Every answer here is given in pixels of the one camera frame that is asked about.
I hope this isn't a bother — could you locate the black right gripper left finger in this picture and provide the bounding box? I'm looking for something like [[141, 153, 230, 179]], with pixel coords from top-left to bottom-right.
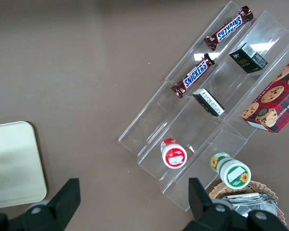
[[8, 178, 81, 231]]

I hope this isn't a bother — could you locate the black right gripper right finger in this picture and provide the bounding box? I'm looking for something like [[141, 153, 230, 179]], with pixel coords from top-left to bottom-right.
[[183, 177, 249, 231]]

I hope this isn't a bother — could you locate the light wicker basket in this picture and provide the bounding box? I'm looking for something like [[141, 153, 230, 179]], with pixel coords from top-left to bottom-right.
[[208, 180, 288, 231]]

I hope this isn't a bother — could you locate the silver foil tray stack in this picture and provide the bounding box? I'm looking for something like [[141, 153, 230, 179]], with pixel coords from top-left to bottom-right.
[[217, 192, 279, 218]]

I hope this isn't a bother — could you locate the beige plastic tray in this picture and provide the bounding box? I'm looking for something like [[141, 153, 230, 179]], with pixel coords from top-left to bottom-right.
[[0, 121, 48, 210]]

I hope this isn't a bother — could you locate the green sunflower yogurt cup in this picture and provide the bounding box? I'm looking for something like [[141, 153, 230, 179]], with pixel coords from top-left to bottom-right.
[[210, 151, 252, 189]]

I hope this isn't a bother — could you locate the red yogurt cup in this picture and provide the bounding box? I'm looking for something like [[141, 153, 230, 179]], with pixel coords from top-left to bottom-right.
[[160, 138, 188, 169]]

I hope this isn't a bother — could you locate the clear acrylic stepped shelf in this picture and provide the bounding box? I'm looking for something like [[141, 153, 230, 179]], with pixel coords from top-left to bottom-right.
[[118, 0, 289, 213]]

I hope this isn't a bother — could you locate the small black box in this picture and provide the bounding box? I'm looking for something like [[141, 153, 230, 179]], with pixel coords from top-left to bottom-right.
[[192, 88, 226, 118], [228, 42, 269, 75]]

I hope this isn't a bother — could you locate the red plaid cookie box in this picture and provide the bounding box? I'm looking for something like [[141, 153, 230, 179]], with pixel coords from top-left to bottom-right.
[[240, 53, 289, 134]]

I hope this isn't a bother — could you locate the Snickers chocolate bar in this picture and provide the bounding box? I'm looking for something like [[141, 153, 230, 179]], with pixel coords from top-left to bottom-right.
[[204, 6, 254, 51], [171, 53, 216, 99]]

